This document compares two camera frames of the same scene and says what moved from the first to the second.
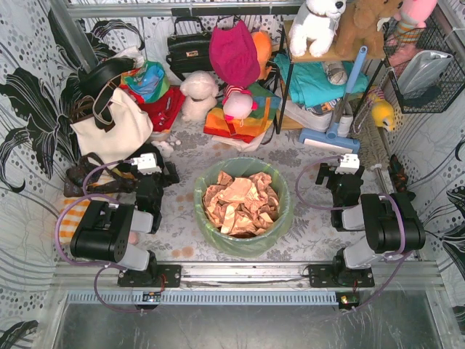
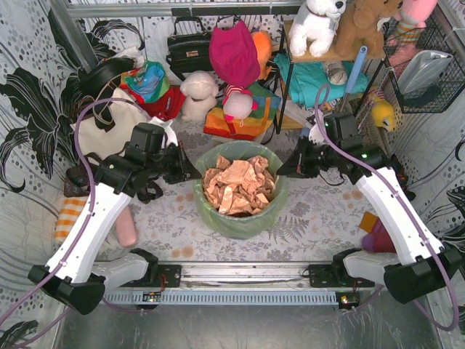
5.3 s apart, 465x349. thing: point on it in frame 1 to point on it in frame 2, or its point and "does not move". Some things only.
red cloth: [163, 111] does not move
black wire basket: [426, 73] does not move
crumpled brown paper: [243, 207] does not move
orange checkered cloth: [72, 217] does not move
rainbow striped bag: [249, 128] does not move
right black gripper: [341, 179] to [303, 161]
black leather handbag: [189, 47] does not move
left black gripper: [147, 178] to [180, 164]
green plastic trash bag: [269, 238] to [244, 227]
